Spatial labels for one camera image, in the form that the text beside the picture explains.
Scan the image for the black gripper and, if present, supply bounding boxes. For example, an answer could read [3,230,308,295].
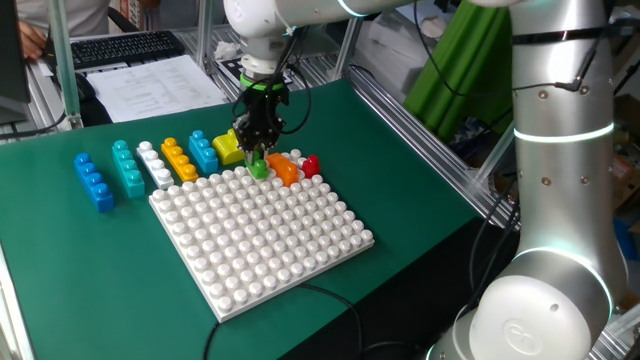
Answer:
[232,85,291,169]

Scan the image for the green two-stud block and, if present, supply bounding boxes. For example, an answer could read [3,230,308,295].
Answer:
[246,157,271,180]

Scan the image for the orange curved block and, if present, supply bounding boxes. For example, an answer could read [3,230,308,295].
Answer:
[265,152,301,188]

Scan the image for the red single-stud block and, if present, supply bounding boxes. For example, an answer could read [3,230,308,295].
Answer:
[301,154,321,180]

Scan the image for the person's hand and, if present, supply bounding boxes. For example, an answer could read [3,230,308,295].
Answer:
[18,19,47,60]

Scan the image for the lime yellow large block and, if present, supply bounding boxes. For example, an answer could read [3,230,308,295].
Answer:
[211,128,247,166]

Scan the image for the light blue three-stud block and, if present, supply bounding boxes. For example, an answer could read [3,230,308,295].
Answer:
[188,129,220,176]

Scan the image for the yellow four-stud block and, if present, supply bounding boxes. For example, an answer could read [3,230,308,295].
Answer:
[160,136,200,184]

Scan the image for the white studded baseplate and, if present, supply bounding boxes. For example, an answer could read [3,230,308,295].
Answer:
[148,148,375,323]

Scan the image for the black white marker board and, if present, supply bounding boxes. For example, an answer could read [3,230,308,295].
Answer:
[217,57,295,87]

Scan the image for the white four-stud block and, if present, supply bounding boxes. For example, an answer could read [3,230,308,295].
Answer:
[136,140,176,188]

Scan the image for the white crumpled tissue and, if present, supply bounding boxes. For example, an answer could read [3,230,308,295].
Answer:
[213,40,242,61]

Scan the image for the white printed paper sheet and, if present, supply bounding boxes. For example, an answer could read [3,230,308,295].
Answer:
[85,53,229,124]

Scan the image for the teal four-stud block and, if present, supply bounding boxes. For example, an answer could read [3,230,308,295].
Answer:
[111,139,147,199]

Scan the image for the blue four-stud block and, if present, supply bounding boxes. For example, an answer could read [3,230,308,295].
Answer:
[73,152,116,214]

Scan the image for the black keyboard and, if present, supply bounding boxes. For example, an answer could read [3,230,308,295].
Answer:
[43,29,187,71]

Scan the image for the black computer mouse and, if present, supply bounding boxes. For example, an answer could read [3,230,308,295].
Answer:
[74,72,97,104]

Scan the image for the green table mat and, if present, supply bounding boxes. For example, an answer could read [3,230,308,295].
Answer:
[0,78,484,360]

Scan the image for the beige round disc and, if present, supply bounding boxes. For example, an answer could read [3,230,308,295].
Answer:
[419,14,448,40]

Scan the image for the green cloth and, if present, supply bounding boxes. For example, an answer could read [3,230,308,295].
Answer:
[402,0,516,146]

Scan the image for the person's white shirt torso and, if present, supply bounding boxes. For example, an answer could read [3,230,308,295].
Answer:
[14,0,112,39]

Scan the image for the black monitor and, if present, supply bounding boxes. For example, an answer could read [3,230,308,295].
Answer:
[0,0,32,126]

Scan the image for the brown cardboard box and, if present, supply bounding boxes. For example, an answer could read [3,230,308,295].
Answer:
[612,154,640,211]

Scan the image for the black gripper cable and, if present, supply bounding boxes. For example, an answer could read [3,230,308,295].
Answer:
[231,27,314,136]

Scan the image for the aluminium vertical post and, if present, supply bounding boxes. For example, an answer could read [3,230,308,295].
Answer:
[472,122,516,186]
[195,0,217,71]
[332,17,365,81]
[44,0,85,131]

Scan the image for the aluminium table frame rail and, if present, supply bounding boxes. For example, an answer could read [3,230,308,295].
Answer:
[0,242,35,360]
[349,67,521,231]

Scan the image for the black camera cable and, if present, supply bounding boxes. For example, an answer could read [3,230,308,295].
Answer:
[412,0,601,99]

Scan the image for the black cable on table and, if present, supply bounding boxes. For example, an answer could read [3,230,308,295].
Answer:
[202,282,426,360]

